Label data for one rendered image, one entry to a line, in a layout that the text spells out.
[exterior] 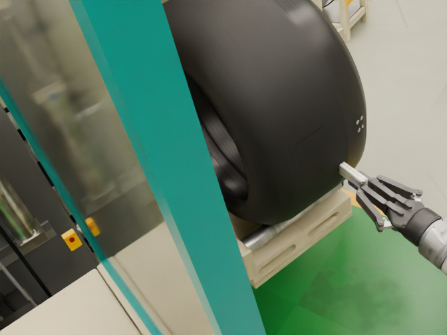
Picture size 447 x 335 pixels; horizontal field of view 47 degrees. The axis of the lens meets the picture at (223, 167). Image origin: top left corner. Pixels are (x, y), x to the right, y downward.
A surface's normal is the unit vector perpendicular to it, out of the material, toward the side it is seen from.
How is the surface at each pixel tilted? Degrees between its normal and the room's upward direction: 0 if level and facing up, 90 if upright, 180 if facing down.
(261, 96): 56
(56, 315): 0
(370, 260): 0
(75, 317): 0
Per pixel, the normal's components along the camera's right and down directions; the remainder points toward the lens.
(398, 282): -0.22, -0.74
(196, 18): -0.32, -0.48
